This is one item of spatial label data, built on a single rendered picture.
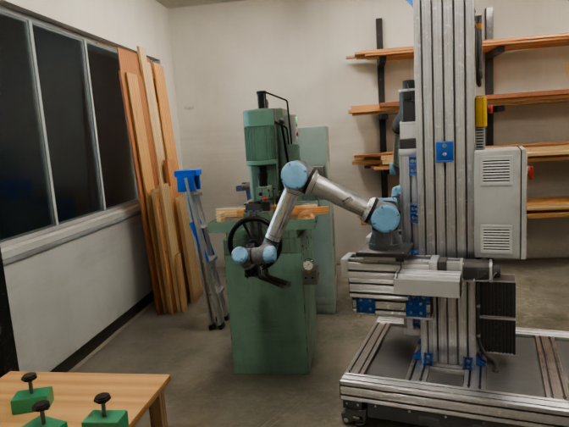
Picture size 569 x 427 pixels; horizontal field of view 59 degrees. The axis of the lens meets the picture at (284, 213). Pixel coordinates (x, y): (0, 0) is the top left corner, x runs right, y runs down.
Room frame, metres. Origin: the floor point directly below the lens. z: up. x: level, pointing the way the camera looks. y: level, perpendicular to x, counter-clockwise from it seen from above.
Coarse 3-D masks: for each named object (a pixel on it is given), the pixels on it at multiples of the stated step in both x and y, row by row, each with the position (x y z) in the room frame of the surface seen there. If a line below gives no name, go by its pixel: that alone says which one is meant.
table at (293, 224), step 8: (296, 216) 2.77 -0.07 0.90; (208, 224) 2.76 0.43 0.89; (216, 224) 2.75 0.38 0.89; (224, 224) 2.74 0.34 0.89; (232, 224) 2.73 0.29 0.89; (288, 224) 2.68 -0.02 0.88; (296, 224) 2.68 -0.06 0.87; (304, 224) 2.67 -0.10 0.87; (312, 224) 2.66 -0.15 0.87; (208, 232) 2.76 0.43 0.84; (216, 232) 2.75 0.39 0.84; (224, 232) 2.74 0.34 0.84; (240, 232) 2.63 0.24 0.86; (256, 232) 2.62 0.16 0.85; (264, 232) 2.61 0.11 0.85
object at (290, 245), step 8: (304, 232) 2.85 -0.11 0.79; (224, 240) 2.74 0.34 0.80; (240, 240) 2.73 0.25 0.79; (248, 240) 2.72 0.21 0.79; (288, 240) 2.69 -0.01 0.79; (296, 240) 2.68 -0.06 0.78; (304, 240) 2.83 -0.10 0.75; (224, 248) 2.74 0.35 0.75; (288, 248) 2.69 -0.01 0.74; (296, 248) 2.68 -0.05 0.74
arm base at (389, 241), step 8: (376, 232) 2.19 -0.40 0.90; (392, 232) 2.17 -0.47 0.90; (376, 240) 2.18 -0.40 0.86; (384, 240) 2.16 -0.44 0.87; (392, 240) 2.17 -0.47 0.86; (400, 240) 2.19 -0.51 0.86; (376, 248) 2.17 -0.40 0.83; (384, 248) 2.15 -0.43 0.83; (392, 248) 2.15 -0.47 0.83; (400, 248) 2.17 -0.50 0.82
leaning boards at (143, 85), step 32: (128, 64) 4.08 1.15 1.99; (128, 96) 3.92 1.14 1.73; (160, 96) 4.52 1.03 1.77; (128, 128) 3.86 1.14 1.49; (160, 128) 4.49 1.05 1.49; (160, 160) 4.30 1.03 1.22; (160, 192) 3.89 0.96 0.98; (160, 224) 3.85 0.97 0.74; (160, 256) 3.88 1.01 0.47; (192, 256) 4.22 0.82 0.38; (160, 288) 3.89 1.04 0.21; (192, 288) 4.11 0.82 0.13
